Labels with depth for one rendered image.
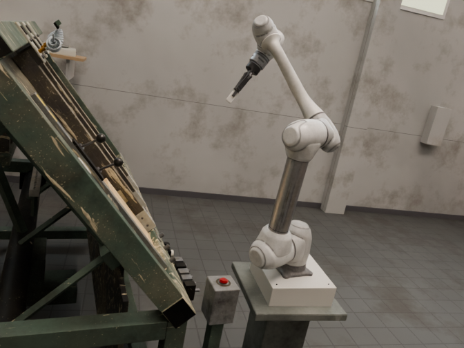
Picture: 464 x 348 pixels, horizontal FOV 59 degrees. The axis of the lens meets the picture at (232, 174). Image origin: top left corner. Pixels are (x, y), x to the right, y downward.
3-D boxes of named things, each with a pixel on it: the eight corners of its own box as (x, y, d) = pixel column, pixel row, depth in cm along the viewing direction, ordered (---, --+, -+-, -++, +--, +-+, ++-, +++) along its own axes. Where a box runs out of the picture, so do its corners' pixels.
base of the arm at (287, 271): (292, 255, 239) (293, 246, 237) (313, 275, 220) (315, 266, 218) (264, 257, 231) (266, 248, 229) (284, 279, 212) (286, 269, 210)
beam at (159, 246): (175, 330, 176) (197, 314, 177) (161, 313, 170) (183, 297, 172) (115, 168, 369) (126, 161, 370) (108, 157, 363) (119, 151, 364)
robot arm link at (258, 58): (257, 49, 208) (250, 59, 208) (271, 61, 210) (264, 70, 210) (253, 52, 217) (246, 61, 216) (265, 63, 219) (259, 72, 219)
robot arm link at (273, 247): (291, 268, 210) (262, 281, 195) (268, 253, 220) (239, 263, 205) (335, 125, 183) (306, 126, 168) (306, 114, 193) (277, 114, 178)
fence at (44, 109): (160, 271, 193) (167, 266, 194) (24, 99, 149) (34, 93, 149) (158, 266, 198) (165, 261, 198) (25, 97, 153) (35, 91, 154)
